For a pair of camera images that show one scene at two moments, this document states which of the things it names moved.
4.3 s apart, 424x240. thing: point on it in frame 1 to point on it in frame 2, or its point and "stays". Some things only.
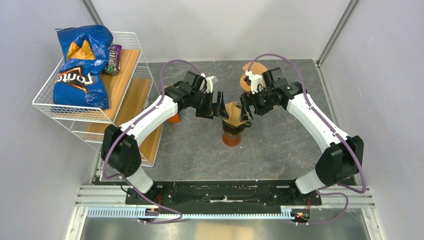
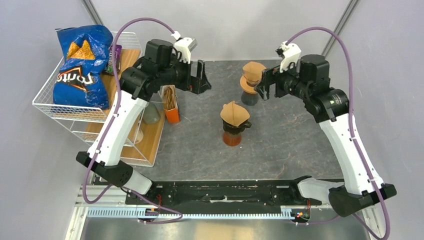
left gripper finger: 221,110 to 204,84
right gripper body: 262,101 to 286,80
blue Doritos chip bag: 78,82 stays
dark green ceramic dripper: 233,129 stays
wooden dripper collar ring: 244,85 stays
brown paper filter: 234,113 stays
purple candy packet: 114,59 stays
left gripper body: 206,108 to 186,81
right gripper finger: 245,114 to 262,88
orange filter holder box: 174,119 stays
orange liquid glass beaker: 231,140 stays
